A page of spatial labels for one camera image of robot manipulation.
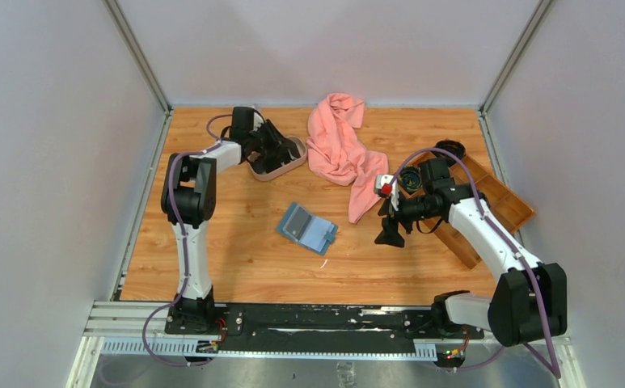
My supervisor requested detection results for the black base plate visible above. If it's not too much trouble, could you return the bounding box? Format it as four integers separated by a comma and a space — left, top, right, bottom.
165, 303, 484, 355

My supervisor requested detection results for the pink cloth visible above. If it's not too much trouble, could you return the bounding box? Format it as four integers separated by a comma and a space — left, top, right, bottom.
306, 93, 389, 224

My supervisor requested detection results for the black VIP card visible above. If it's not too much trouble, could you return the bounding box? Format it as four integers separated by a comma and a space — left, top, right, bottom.
282, 206, 313, 241

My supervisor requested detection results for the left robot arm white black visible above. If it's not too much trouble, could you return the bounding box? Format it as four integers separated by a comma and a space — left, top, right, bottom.
161, 107, 307, 335

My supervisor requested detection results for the purple cable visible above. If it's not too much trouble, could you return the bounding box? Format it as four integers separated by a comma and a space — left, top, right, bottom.
382, 147, 563, 380
141, 113, 235, 369

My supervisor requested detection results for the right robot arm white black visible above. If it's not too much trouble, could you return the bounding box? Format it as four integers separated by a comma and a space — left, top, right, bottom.
374, 158, 568, 347

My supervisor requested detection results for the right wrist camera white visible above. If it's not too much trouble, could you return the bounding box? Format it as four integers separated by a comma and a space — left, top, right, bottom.
374, 175, 399, 209

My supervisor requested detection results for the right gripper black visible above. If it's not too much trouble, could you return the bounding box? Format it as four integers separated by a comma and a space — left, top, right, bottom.
374, 188, 439, 248

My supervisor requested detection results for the black tape roll upper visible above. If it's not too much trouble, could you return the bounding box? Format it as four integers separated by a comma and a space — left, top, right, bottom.
435, 139, 467, 159

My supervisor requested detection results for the wooden compartment tray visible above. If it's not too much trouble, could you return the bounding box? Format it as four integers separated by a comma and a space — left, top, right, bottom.
389, 147, 538, 275

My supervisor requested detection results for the blue leather card holder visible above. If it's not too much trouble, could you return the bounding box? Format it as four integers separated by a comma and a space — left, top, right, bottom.
276, 202, 338, 255

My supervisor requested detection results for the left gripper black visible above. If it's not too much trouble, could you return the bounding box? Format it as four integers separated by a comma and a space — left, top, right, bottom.
247, 120, 293, 159

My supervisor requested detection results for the pink oval tray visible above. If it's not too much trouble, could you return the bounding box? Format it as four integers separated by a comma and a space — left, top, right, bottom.
250, 136, 308, 182

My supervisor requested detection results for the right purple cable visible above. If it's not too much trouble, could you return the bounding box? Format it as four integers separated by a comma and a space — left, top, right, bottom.
382, 147, 563, 380

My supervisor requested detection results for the aluminium rail frame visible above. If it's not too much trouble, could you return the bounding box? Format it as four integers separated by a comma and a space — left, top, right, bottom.
67, 302, 586, 387

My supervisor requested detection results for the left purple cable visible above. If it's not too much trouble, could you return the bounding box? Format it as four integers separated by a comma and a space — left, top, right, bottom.
141, 113, 235, 369

